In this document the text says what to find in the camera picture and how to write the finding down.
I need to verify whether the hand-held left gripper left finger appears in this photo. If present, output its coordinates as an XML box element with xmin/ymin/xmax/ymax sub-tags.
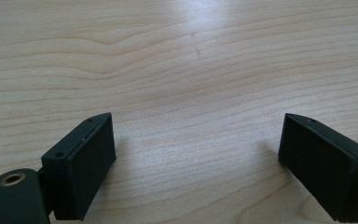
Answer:
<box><xmin>40</xmin><ymin>112</ymin><xmax>117</xmax><ymax>222</ymax></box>

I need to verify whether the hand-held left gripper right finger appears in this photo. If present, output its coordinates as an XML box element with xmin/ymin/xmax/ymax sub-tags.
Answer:
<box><xmin>277</xmin><ymin>112</ymin><xmax>358</xmax><ymax>224</ymax></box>

